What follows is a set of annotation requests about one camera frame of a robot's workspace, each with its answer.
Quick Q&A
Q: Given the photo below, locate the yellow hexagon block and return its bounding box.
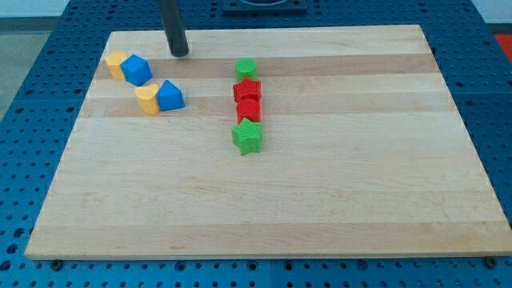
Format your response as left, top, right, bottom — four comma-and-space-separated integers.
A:
105, 51, 128, 80

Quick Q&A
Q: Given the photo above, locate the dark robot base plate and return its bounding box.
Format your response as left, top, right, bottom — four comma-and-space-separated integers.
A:
219, 0, 308, 14

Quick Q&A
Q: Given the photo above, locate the red hexagon block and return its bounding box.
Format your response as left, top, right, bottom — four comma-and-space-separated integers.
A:
236, 99, 261, 123

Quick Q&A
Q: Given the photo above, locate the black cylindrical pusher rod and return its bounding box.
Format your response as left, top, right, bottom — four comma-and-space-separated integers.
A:
158, 0, 189, 58

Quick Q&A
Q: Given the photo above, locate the red star block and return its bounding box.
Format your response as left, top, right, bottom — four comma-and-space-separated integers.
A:
233, 78, 262, 103

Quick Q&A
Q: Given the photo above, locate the green star block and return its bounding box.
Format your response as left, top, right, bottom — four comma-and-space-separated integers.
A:
231, 118, 262, 155

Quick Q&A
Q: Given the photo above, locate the blue triangle block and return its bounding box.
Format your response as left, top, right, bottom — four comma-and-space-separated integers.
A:
157, 80, 186, 111

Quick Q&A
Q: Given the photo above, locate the yellow heart block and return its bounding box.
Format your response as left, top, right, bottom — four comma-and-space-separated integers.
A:
134, 84, 160, 114

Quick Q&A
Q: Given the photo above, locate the blue cube block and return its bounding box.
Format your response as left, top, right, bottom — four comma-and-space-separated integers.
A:
120, 54, 153, 86

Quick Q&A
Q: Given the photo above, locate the green cylinder block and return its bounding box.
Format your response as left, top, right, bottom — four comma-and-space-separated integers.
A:
234, 58, 258, 82

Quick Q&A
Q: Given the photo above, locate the light wooden board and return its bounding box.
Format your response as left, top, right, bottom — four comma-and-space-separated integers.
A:
25, 25, 511, 260

